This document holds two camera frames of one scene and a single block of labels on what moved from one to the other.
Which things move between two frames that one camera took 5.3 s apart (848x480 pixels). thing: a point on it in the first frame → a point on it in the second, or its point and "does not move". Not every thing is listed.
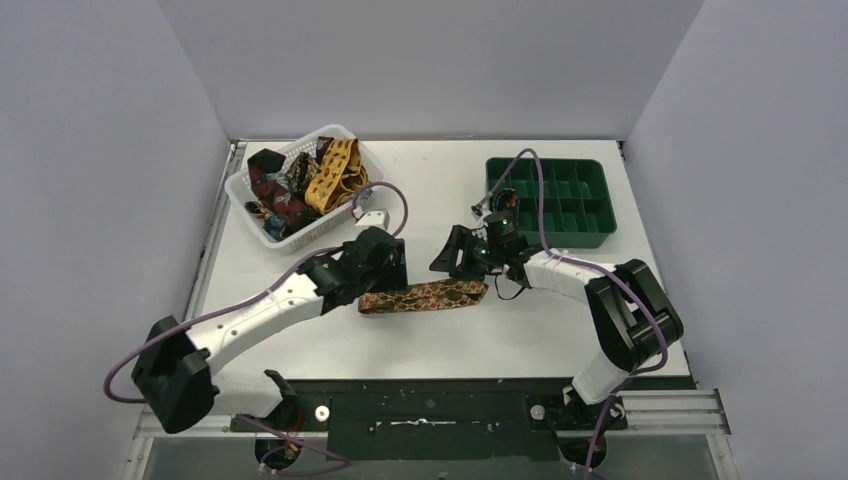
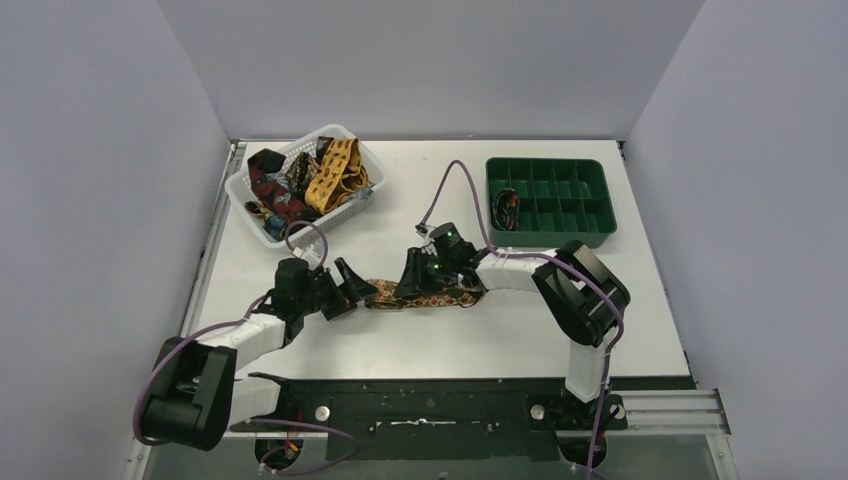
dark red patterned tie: x=276 y=190 does not move
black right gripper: x=461 y=238 → x=415 y=281
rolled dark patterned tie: x=507 y=199 does not move
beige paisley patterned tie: x=440 y=294 does not move
